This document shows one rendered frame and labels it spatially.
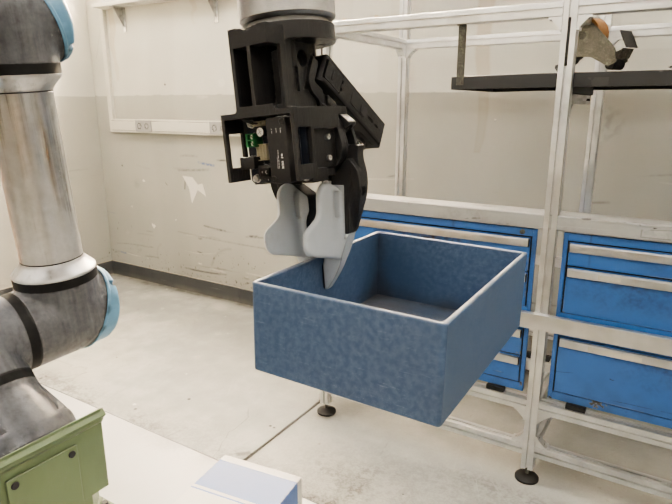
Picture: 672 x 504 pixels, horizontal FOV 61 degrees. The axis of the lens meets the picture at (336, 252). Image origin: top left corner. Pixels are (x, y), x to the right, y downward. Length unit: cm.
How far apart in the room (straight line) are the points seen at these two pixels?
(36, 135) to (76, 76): 362
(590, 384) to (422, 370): 166
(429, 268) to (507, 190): 223
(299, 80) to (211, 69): 324
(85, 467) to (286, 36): 64
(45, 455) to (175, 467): 24
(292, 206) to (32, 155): 46
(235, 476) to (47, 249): 41
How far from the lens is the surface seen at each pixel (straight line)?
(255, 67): 43
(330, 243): 46
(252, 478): 80
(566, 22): 183
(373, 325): 37
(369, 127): 52
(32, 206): 87
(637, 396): 200
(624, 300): 189
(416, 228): 200
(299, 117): 41
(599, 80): 183
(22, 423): 82
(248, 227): 360
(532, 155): 274
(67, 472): 85
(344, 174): 46
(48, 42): 86
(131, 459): 104
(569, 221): 184
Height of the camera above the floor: 126
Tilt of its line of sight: 15 degrees down
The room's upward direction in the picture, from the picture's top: straight up
